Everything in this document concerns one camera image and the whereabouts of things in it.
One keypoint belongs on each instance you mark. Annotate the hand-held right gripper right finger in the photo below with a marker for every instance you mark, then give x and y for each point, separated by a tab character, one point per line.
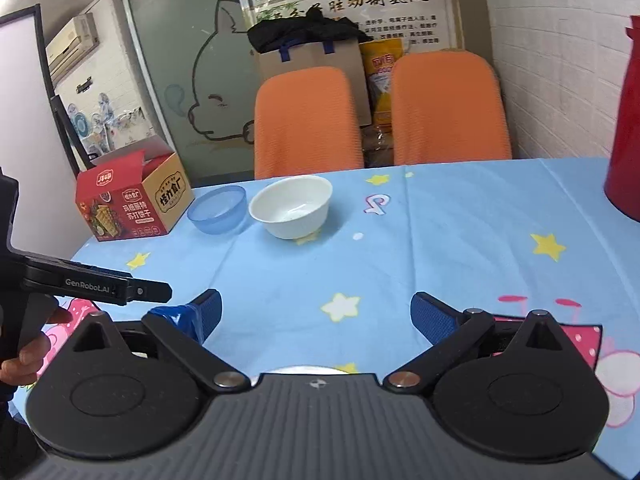
432	316

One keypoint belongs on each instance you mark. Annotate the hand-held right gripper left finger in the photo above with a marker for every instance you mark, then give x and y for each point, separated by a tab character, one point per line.
205	310

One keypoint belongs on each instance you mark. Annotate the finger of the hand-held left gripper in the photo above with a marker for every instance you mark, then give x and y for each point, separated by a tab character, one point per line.
150	292

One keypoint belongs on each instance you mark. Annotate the blue plastic bowl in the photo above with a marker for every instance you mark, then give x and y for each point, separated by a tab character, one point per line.
215	212

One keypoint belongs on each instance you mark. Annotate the white bowl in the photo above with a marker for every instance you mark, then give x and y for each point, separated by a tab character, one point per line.
290	210

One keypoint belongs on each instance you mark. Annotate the person's left hand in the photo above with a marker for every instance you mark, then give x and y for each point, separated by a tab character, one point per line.
32	354

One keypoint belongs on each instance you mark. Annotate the blue printed tablecloth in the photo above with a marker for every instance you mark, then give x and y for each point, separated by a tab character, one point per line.
450	240

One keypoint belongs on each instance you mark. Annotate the red snack box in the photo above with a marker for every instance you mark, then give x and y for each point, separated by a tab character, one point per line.
125	210

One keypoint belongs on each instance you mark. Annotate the black framed white board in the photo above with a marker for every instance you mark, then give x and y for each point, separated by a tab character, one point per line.
25	135

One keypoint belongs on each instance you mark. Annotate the orange chair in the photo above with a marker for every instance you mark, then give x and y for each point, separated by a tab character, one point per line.
450	110
305	125

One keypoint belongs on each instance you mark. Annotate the yellow snack bag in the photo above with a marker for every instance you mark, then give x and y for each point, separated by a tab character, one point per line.
380	90

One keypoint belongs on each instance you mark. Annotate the frosted glass panel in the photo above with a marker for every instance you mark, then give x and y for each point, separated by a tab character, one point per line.
165	60

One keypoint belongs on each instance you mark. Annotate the white air conditioner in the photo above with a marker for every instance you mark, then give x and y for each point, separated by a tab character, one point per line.
72	45

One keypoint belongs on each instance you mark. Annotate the red thermos jug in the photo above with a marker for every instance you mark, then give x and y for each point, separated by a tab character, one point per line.
625	135

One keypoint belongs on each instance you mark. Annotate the brown paper bag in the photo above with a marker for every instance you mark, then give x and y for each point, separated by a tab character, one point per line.
350	62

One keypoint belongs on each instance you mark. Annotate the black cloth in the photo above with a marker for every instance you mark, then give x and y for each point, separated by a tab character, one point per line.
310	30

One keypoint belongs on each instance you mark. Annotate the white sign board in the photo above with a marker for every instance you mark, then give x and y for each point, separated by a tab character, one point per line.
400	5

